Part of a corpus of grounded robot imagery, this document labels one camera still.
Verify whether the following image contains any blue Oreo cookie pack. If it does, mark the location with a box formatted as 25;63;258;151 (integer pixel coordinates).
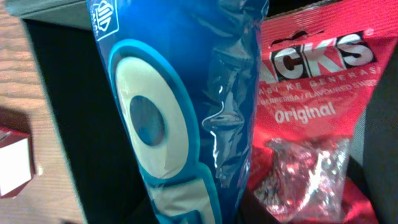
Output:
86;0;269;223

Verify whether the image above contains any red Hacks candy bag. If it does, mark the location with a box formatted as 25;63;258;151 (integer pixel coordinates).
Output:
241;0;397;223

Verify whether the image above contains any red cookie carton box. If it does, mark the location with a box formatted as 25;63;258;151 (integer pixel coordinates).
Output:
1;127;35;199

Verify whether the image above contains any dark green open box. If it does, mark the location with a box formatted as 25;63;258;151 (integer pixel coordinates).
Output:
4;0;398;224

